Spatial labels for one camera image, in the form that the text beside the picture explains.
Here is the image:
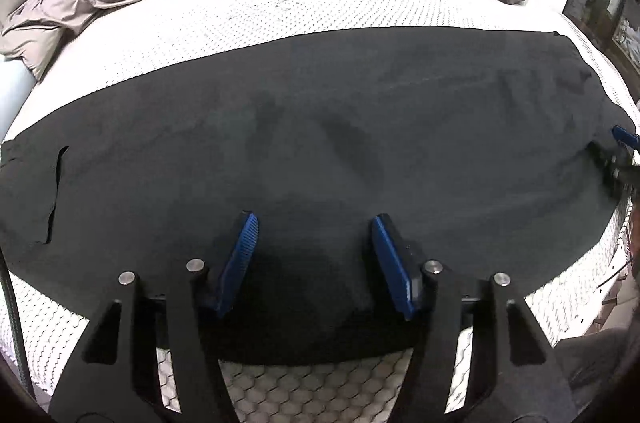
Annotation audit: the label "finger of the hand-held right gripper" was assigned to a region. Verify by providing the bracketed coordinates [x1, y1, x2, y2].
[611, 125, 640, 152]
[591, 143, 640, 196]

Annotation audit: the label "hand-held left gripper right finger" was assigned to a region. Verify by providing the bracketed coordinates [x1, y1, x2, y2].
[369, 214, 581, 423]

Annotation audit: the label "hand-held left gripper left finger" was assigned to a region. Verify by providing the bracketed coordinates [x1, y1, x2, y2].
[49, 210, 260, 423]

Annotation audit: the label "black pants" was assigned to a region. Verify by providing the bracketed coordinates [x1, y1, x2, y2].
[0, 26, 638, 366]

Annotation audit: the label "person's dark trouser leg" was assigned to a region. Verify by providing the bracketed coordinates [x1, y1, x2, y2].
[554, 327, 637, 406]

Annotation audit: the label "white quilted mattress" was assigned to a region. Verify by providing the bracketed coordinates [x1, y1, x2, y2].
[0, 0, 640, 423]

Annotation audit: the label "light blue pillow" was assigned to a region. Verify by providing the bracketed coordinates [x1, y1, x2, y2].
[0, 57, 39, 140]

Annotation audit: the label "black cable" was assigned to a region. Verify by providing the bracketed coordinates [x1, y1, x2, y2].
[0, 253, 37, 400]

